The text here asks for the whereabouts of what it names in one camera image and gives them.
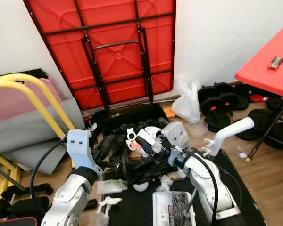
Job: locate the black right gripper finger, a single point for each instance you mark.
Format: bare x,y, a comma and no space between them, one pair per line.
146,146

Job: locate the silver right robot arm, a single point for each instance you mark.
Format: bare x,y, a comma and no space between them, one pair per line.
205,183

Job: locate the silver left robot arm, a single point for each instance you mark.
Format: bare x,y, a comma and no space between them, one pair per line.
66,202

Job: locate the black floor mat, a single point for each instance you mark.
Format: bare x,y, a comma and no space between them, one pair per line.
132,207

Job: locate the white paper trash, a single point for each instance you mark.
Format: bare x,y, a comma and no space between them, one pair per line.
148,134

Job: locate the crumpled clear plastic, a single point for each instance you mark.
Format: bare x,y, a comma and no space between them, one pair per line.
164,182

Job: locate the black storage box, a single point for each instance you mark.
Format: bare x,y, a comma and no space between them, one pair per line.
137,113

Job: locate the white ball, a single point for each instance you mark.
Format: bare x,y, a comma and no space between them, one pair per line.
140,187

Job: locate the orange block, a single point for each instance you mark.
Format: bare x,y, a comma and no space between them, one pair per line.
168,112

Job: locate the clear plastic sheet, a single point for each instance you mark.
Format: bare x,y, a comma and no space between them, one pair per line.
111,187

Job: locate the white plastic bag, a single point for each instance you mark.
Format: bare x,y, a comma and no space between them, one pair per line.
186,106

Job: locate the black weight plate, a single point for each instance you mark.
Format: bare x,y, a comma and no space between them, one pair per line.
218,122
277,104
280,136
262,117

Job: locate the white paper shreds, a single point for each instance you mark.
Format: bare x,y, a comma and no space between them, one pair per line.
108,207

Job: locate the black dumbbell red collar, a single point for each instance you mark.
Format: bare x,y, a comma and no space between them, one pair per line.
219,99

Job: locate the grey rolled mat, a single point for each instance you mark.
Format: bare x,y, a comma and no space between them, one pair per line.
28,136

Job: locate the black dumbbell bar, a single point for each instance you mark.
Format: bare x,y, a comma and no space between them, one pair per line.
19,209
28,192

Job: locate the red table top black legs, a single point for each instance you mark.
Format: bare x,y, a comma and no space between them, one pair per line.
264,70

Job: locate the pink foam mat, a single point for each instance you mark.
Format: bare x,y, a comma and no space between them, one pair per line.
9,101

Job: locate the metal hex key set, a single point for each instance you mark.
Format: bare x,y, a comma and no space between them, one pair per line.
276,62

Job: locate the black foam mat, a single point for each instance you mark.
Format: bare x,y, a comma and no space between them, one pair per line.
19,73

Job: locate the red and black pad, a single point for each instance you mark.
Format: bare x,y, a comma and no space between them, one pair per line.
14,222

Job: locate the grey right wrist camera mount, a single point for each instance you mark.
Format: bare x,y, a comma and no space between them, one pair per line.
174,135

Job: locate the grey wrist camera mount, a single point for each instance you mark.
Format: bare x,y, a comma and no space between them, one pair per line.
79,148
174,135

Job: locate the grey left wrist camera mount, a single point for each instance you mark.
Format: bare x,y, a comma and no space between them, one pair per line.
79,148

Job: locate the red folded table black frame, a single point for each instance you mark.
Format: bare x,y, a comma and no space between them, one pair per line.
113,52

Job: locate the yellow metal tube frame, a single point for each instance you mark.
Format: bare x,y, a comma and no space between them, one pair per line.
2,84

